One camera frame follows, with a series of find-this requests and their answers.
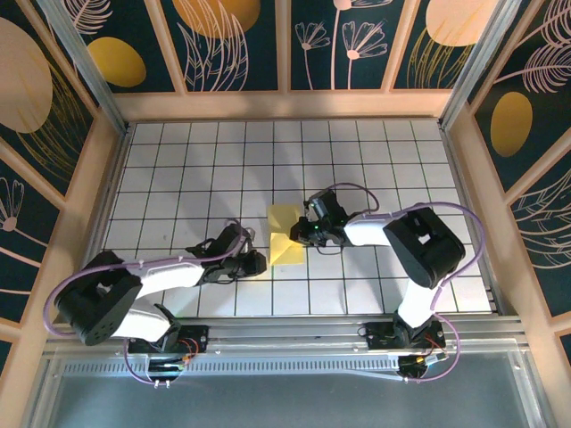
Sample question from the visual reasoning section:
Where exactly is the aluminium corner post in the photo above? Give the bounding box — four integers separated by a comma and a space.
37, 0, 131, 135
439, 0, 521, 130

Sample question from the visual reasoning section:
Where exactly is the grey frosted panel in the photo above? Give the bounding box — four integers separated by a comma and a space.
44, 351, 548, 428

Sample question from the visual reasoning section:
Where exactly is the grey slotted cable duct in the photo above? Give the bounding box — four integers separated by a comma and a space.
62, 359, 402, 376

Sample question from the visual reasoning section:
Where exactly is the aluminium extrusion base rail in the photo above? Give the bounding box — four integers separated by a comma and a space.
44, 315, 532, 358

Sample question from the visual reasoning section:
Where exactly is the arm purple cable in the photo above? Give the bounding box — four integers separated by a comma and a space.
332, 182, 486, 384
43, 217, 252, 387

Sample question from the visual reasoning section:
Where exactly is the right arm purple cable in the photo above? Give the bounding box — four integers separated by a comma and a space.
332, 182, 486, 384

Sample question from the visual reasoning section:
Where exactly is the wooden enclosure frame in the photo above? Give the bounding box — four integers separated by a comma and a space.
0, 0, 571, 428

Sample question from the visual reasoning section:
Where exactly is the aluminium side rail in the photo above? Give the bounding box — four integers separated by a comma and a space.
439, 122, 508, 317
66, 124, 133, 322

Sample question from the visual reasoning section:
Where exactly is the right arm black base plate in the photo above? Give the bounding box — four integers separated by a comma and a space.
364, 321, 447, 353

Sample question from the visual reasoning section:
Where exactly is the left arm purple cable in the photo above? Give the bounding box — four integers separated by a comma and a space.
43, 217, 252, 387

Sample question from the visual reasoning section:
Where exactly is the yellow square paper sheet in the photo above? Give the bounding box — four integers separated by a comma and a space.
266, 203, 305, 268

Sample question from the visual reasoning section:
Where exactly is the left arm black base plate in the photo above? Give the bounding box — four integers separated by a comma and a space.
128, 325, 211, 354

